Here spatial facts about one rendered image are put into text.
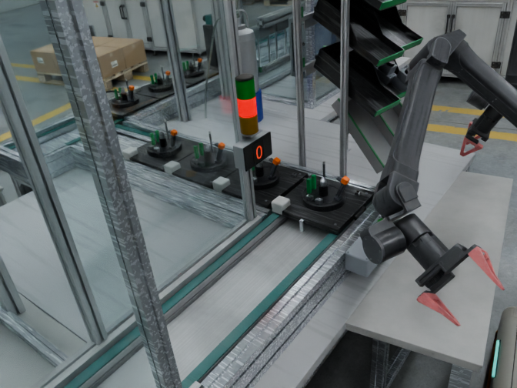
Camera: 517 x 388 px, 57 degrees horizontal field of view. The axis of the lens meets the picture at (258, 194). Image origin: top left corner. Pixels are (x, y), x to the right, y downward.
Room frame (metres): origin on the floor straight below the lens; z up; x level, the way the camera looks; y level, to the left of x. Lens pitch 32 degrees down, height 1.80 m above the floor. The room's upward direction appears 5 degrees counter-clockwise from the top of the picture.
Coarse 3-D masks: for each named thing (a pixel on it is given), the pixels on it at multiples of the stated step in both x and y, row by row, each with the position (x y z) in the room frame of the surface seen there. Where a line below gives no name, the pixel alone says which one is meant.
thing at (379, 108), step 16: (320, 48) 1.56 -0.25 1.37; (336, 48) 1.63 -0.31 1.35; (320, 64) 1.56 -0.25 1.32; (336, 64) 1.51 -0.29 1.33; (352, 64) 1.62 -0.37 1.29; (368, 64) 1.57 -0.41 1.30; (336, 80) 1.51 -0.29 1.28; (352, 80) 1.55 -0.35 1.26; (368, 80) 1.57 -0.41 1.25; (352, 96) 1.46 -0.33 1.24; (368, 96) 1.48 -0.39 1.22; (384, 96) 1.50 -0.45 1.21
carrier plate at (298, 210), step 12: (300, 192) 1.34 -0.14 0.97; (348, 192) 1.31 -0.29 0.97; (372, 192) 1.29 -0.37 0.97; (300, 204) 1.27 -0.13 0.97; (348, 204) 1.24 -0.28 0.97; (360, 204) 1.23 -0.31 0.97; (288, 216) 1.23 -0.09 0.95; (300, 216) 1.20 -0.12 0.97; (312, 216) 1.19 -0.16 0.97; (324, 216) 1.19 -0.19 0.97; (336, 216) 1.18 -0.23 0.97; (348, 216) 1.17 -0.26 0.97; (324, 228) 1.14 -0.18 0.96; (336, 228) 1.12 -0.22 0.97
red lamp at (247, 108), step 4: (240, 100) 1.20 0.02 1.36; (244, 100) 1.19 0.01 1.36; (248, 100) 1.19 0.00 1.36; (252, 100) 1.19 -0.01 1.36; (240, 104) 1.20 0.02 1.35; (244, 104) 1.19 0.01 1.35; (248, 104) 1.19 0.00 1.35; (252, 104) 1.19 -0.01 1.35; (240, 108) 1.20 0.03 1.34; (244, 108) 1.19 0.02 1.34; (248, 108) 1.19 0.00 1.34; (252, 108) 1.19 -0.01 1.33; (256, 108) 1.21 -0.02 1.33; (240, 112) 1.20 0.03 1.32; (244, 112) 1.19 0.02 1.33; (248, 112) 1.19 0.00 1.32; (252, 112) 1.19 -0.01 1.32; (256, 112) 1.21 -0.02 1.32; (240, 116) 1.20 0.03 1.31; (244, 116) 1.19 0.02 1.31; (248, 116) 1.19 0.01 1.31; (252, 116) 1.19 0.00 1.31
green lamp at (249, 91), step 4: (252, 80) 1.20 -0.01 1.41; (236, 84) 1.20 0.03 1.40; (240, 84) 1.19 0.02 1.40; (244, 84) 1.19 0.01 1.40; (248, 84) 1.19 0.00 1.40; (252, 84) 1.20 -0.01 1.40; (236, 88) 1.20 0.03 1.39; (240, 88) 1.19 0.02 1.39; (244, 88) 1.19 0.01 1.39; (248, 88) 1.19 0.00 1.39; (252, 88) 1.20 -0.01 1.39; (236, 92) 1.21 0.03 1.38; (240, 92) 1.19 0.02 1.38; (244, 92) 1.19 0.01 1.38; (248, 92) 1.19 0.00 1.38; (252, 92) 1.20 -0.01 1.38; (240, 96) 1.19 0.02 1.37; (244, 96) 1.19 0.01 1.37; (248, 96) 1.19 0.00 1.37; (252, 96) 1.20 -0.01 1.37
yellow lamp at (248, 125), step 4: (256, 116) 1.20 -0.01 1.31; (240, 120) 1.20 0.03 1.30; (244, 120) 1.19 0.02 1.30; (248, 120) 1.19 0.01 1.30; (252, 120) 1.19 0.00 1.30; (256, 120) 1.20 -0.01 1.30; (240, 124) 1.20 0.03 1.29; (244, 124) 1.19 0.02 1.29; (248, 124) 1.19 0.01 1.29; (252, 124) 1.19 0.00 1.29; (256, 124) 1.20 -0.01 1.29; (240, 128) 1.21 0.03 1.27; (244, 128) 1.19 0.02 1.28; (248, 128) 1.19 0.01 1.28; (252, 128) 1.19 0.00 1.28; (256, 128) 1.20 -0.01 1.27; (244, 132) 1.19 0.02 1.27; (248, 132) 1.19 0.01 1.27; (252, 132) 1.19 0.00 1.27; (256, 132) 1.20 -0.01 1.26
